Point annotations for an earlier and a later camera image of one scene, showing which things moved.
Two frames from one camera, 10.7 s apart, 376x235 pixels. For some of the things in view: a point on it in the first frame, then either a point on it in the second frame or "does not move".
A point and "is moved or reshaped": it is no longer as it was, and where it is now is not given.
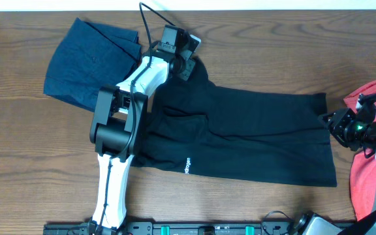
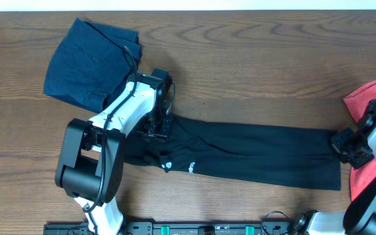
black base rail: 177,228 does not move
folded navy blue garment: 87,57 does not move
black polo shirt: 196,127 is moved or reshaped
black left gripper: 188,69 → 157,131
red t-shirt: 363,169 does not move
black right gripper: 337,125 → 336,143
